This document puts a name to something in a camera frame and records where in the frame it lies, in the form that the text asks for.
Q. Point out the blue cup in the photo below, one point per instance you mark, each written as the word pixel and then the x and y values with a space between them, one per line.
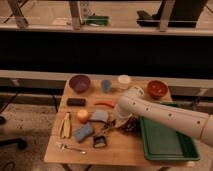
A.
pixel 106 86

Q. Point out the green plastic tray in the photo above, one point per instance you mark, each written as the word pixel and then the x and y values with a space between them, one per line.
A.
pixel 161 143

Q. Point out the blue sponge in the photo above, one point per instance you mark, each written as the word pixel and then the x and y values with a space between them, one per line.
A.
pixel 83 132

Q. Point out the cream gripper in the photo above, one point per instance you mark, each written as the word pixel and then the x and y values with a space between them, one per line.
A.
pixel 120 122

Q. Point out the orange carrot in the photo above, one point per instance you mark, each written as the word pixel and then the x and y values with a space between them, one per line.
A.
pixel 110 104

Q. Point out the black rectangular block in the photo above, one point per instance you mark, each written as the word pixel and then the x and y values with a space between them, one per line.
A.
pixel 76 102

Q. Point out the red bowl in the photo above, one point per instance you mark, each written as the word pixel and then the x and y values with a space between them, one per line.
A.
pixel 157 89

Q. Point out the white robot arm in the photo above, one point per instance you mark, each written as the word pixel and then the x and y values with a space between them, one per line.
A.
pixel 197 125

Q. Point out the black office chair base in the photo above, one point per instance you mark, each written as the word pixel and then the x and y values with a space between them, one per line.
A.
pixel 21 143

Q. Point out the white cup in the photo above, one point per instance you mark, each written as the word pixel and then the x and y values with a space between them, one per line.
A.
pixel 124 81

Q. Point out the dark grape bunch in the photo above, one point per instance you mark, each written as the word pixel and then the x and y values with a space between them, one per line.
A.
pixel 131 126

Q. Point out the yellow banana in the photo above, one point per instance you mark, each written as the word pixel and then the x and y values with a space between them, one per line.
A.
pixel 65 127

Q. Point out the green box on shelf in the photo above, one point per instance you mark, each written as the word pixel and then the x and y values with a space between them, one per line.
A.
pixel 97 20

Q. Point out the grey blue cloth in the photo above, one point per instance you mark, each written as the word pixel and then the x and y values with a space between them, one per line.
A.
pixel 100 115

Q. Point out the purple bowl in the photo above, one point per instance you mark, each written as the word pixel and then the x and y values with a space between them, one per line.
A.
pixel 79 83

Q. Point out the orange apple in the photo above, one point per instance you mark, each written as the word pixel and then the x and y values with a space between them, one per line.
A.
pixel 83 116

